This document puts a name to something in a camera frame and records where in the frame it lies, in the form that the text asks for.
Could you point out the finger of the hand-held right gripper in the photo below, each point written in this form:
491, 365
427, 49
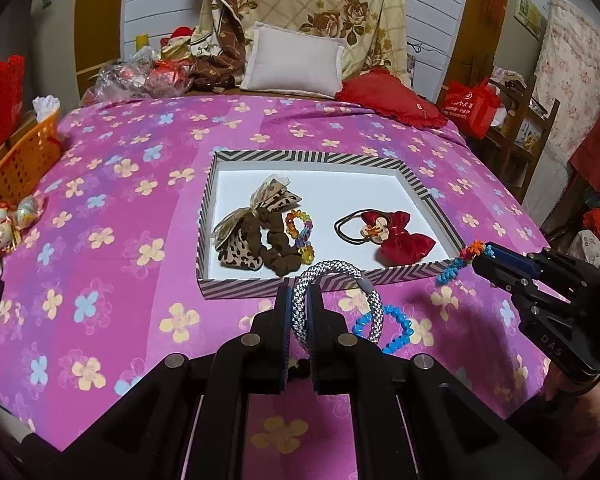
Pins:
495, 275
510, 257

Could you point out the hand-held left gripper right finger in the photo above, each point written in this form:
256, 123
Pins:
314, 310

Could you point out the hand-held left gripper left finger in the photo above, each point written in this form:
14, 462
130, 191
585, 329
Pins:
283, 310

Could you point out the leopard bow brown scrunchie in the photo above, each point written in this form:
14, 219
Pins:
240, 240

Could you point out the red bow hair clip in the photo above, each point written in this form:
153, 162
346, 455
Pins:
405, 245

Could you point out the striped cardboard box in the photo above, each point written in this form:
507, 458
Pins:
330, 195

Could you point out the person's right hand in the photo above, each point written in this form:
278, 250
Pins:
557, 375

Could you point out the wooden shelf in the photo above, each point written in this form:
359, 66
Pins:
522, 125

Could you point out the red gift bag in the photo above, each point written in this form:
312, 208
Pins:
472, 107

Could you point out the purple floral bedsheet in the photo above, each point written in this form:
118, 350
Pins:
130, 260

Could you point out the pink floral blanket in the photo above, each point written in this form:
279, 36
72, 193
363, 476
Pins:
575, 70

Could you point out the red ruffled pillow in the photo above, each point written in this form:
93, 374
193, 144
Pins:
390, 97

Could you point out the white pillow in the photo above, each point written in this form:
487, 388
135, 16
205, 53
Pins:
295, 65

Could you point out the white panelled headboard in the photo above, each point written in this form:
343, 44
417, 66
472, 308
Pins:
430, 10

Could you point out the red foil package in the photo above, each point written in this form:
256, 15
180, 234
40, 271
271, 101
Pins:
165, 72

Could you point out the wrapped doll ornament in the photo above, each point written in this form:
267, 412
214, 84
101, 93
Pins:
27, 207
1, 237
2, 216

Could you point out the brown floral quilt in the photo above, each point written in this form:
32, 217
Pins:
220, 35

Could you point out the clear plastic bags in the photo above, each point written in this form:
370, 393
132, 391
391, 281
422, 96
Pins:
120, 77

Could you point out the santa plush doll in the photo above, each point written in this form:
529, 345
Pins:
177, 40

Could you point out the orange plastic basket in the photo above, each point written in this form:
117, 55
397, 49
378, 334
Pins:
20, 160

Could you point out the white tissue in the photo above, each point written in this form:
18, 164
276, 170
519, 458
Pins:
47, 105

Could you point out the wall calendar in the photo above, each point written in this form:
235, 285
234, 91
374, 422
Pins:
530, 15

